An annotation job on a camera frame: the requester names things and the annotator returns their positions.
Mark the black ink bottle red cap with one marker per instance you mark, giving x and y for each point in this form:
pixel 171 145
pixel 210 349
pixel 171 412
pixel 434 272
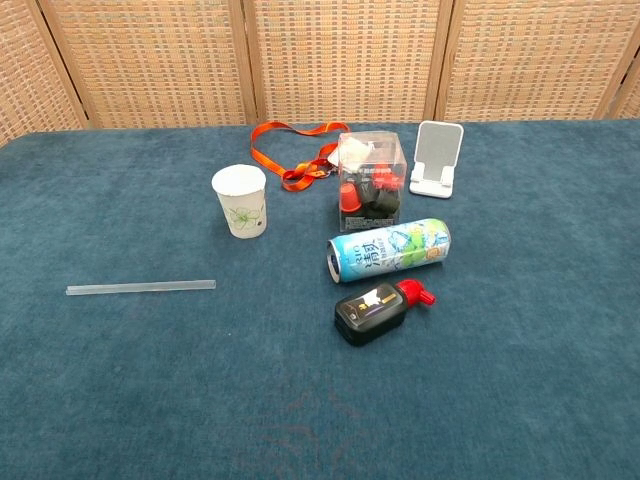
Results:
pixel 372 310

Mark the clear plastic box with toys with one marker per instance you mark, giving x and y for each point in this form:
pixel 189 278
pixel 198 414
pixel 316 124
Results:
pixel 370 180

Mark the light blue drink can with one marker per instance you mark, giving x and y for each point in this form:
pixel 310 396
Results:
pixel 390 249

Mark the woven rattan folding screen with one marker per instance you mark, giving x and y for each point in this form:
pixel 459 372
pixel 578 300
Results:
pixel 320 57

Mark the white phone stand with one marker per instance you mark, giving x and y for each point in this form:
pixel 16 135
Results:
pixel 436 160

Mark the white paper cup green flower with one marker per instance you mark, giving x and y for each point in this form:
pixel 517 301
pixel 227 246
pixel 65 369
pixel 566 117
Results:
pixel 242 205

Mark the transparent plastic straw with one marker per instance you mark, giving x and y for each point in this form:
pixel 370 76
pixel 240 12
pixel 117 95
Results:
pixel 140 287

